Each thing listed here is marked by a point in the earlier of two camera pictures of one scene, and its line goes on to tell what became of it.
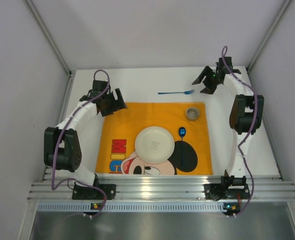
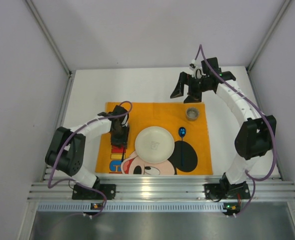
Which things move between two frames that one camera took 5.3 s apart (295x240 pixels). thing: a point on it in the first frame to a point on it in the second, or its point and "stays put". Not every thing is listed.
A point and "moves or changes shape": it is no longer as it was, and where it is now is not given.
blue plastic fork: [187, 92] moves or changes shape
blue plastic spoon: [182, 132] stays put
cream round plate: [154, 144] stays put
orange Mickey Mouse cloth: [117, 153] stays put
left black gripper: [111, 102] to [119, 140]
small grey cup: [192, 113] stays put
